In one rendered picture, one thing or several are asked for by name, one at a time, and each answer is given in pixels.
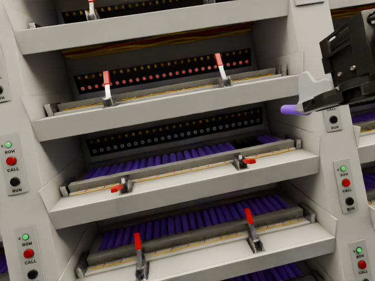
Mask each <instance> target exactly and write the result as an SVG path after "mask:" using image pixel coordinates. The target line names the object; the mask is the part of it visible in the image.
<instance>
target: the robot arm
mask: <svg viewBox="0 0 375 281"><path fill-rule="evenodd" d="M374 14H375V9H369V10H365V11H360V12H359V13H357V14H356V15H355V16H354V17H352V18H351V19H350V20H348V21H347V22H346V23H345V24H343V25H342V26H340V27H339V28H338V29H336V30H335V31H334V32H332V33H331V34H330V35H329V36H327V37H326V38H324V39H323V40H322V41H320V42H319V45H320V49H321V54H322V57H323V58H322V59H321V60H322V63H323V68H324V72H325V74H327V75H326V78H324V79H321V80H319V81H317V80H315V79H314V78H313V76H312V75H311V74H310V73H309V72H308V71H305V72H303V73H301V75H300V76H299V102H298V104H297V106H295V111H296V112H299V113H301V114H307V113H311V112H319V111H322V110H327V109H331V108H336V107H339V106H343V105H349V104H355V103H360V102H364V101H370V100H375V15H374ZM346 27H349V28H348V29H347V30H345V31H344V32H343V33H341V34H340V35H339V36H337V37H336V38H334V39H333V40H331V41H330V39H331V38H332V37H334V36H335V35H337V34H338V33H339V32H340V31H342V30H343V29H345V28H346Z"/></svg>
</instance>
